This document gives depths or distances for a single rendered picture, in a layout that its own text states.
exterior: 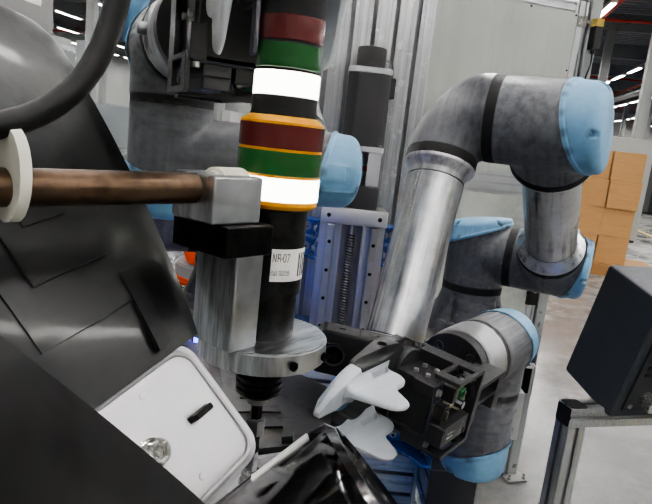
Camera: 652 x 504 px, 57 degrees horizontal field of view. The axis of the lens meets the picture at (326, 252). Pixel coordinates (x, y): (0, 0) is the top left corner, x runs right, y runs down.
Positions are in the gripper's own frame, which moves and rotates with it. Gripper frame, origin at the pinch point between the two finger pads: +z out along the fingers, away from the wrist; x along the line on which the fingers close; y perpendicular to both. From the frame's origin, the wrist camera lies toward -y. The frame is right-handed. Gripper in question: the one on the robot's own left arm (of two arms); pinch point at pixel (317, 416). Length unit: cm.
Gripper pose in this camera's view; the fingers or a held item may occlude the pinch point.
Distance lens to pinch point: 47.9
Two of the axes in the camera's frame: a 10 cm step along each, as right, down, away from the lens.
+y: 7.7, 3.0, -5.6
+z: -6.1, 0.9, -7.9
